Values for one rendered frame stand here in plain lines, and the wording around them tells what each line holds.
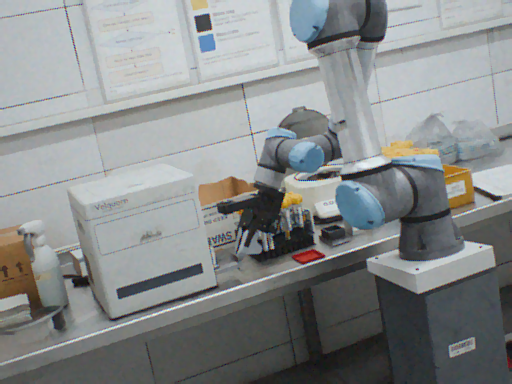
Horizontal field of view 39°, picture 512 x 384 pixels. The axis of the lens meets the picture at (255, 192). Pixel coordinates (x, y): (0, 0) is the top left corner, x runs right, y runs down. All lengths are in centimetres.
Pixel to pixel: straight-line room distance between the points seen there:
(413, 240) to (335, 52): 46
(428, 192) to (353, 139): 21
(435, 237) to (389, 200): 16
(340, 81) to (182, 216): 52
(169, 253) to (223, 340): 88
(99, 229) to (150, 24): 86
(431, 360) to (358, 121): 56
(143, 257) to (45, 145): 69
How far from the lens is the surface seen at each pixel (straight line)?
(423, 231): 167
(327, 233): 202
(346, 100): 157
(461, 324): 172
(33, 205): 237
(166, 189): 177
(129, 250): 177
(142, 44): 238
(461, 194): 220
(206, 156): 246
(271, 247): 199
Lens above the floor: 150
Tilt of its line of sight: 13 degrees down
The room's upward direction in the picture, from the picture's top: 11 degrees counter-clockwise
